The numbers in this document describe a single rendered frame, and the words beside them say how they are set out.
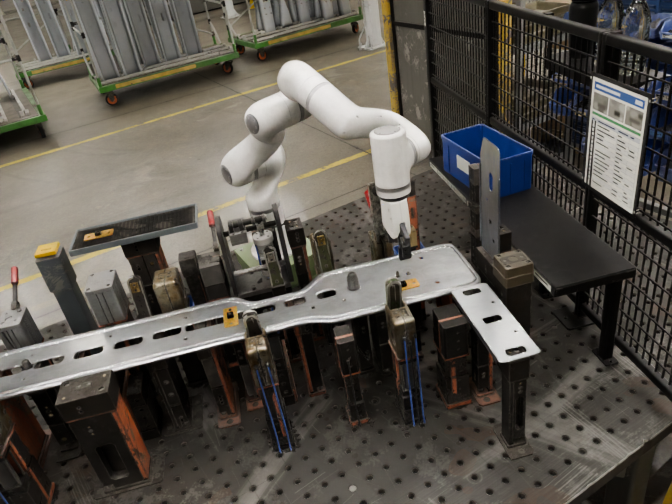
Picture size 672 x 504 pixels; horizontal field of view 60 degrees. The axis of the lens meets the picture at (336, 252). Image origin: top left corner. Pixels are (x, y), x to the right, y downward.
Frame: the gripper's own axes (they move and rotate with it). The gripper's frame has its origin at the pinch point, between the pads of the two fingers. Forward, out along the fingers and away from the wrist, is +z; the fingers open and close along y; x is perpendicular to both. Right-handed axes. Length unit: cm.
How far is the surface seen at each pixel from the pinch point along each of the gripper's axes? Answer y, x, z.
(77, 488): 11, -96, 42
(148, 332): -7, -69, 12
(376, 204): -20.3, -0.2, -2.9
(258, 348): 16.0, -40.3, 7.9
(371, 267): -12.4, -5.6, 12.3
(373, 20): -698, 176, 74
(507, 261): 8.6, 25.5, 6.5
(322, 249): -19.5, -17.8, 7.0
